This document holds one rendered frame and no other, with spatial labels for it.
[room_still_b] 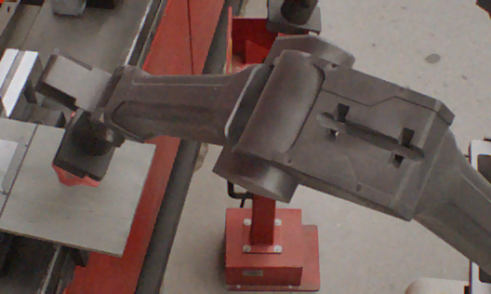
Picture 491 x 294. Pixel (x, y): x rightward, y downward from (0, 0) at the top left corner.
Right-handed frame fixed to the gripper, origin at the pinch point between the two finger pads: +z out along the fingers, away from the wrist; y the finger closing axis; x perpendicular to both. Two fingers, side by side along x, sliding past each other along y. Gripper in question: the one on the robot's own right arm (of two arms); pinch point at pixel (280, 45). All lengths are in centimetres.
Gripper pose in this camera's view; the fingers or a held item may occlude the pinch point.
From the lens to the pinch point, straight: 156.2
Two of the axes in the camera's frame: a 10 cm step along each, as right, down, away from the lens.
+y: -9.6, -1.6, -2.2
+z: -2.7, 5.5, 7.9
